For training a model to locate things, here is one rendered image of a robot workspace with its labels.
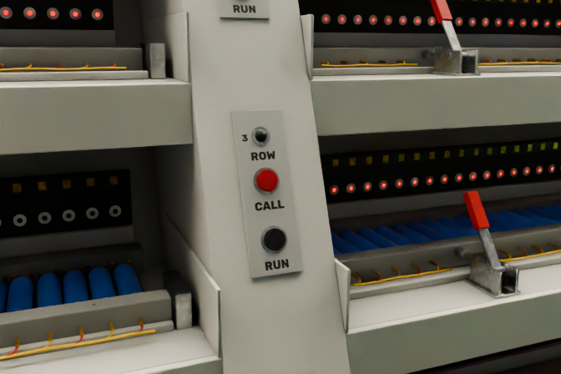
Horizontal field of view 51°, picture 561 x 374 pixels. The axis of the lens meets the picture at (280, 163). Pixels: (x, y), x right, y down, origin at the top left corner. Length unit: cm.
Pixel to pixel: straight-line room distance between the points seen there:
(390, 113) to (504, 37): 35
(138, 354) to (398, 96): 29
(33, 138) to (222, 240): 14
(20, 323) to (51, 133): 13
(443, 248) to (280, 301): 20
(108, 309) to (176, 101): 16
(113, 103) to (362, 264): 25
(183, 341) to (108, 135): 16
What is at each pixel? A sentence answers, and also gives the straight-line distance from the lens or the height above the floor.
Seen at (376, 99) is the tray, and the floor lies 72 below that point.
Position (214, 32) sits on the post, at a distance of 45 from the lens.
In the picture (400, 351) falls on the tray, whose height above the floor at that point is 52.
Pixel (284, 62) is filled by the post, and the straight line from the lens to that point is 46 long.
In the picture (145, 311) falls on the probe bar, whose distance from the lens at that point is 46.
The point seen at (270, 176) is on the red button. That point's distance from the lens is 43.
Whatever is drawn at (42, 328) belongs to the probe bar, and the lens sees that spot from 45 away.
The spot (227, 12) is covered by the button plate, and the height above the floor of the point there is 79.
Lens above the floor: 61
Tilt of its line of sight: 8 degrees up
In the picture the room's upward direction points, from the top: 7 degrees counter-clockwise
